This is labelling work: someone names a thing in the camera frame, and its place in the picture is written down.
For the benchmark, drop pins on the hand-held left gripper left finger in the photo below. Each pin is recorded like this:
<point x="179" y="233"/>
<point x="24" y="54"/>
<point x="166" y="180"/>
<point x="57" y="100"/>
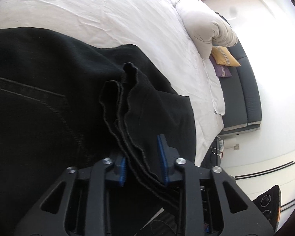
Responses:
<point x="121" y="169"/>

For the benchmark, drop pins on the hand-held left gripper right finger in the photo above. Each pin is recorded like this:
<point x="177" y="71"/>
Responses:
<point x="162" y="162"/>

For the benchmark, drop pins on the black denim pants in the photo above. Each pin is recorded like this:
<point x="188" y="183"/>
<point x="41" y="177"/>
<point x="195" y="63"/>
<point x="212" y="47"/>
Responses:
<point x="51" y="103"/>

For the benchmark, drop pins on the dark nightstand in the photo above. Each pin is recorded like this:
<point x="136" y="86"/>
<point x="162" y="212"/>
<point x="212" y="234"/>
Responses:
<point x="211" y="154"/>

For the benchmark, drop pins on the grey padded headboard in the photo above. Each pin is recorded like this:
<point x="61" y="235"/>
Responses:
<point x="241" y="91"/>

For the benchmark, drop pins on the purple patterned pillow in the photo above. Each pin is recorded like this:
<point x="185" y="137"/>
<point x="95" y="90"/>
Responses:
<point x="222" y="71"/>

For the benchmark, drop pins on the yellow patterned pillow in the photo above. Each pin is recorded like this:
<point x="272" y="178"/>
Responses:
<point x="225" y="56"/>

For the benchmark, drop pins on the rolled white duvet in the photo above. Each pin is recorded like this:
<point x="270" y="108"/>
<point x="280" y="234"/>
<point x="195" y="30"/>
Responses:
<point x="201" y="22"/>

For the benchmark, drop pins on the bed with white sheet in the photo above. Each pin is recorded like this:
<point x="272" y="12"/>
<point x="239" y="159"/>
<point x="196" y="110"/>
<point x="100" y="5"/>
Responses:
<point x="100" y="9"/>

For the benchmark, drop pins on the black wall trim strip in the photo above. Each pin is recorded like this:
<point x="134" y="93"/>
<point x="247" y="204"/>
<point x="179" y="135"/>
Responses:
<point x="263" y="170"/>

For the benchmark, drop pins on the white bedside wall socket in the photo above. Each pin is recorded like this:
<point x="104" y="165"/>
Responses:
<point x="236" y="146"/>

